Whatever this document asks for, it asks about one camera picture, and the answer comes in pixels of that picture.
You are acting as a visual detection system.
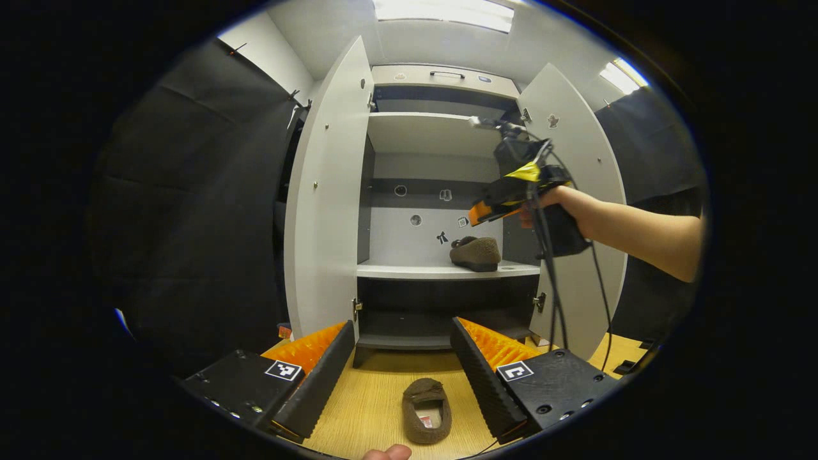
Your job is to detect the white shoe cabinet door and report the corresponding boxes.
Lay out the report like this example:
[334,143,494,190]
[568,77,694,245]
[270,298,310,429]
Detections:
[284,35,374,342]
[516,62,630,362]

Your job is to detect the brown fuzzy shoe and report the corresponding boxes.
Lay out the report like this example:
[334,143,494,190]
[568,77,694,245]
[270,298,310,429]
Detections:
[402,378,452,445]
[449,236,502,273]

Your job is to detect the large ceiling light panel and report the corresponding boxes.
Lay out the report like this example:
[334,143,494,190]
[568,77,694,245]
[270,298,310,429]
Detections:
[373,0,515,34]

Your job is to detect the black backdrop cloth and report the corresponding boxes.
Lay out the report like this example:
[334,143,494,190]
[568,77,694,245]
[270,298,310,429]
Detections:
[89,38,710,378]

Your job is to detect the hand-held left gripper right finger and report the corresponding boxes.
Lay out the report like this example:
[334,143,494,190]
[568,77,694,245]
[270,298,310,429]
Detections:
[449,316,605,446]

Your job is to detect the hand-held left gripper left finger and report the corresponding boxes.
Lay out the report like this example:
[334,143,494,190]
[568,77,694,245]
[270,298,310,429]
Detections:
[179,319,357,445]

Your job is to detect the small ceiling light panel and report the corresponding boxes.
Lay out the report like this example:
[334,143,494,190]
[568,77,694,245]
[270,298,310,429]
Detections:
[599,57,649,95]

